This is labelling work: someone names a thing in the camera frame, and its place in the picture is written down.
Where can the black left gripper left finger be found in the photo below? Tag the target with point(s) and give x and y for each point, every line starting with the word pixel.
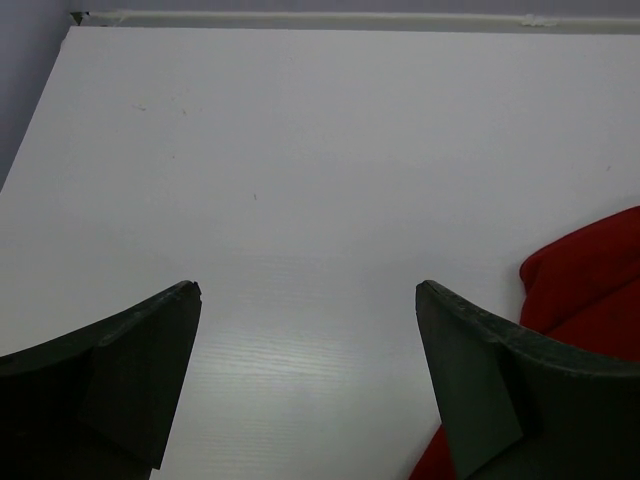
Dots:
pixel 99 402

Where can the dark red t shirt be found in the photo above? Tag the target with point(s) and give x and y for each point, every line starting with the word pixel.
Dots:
pixel 581 290

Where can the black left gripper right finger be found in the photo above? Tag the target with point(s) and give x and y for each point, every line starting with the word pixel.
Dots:
pixel 515 404

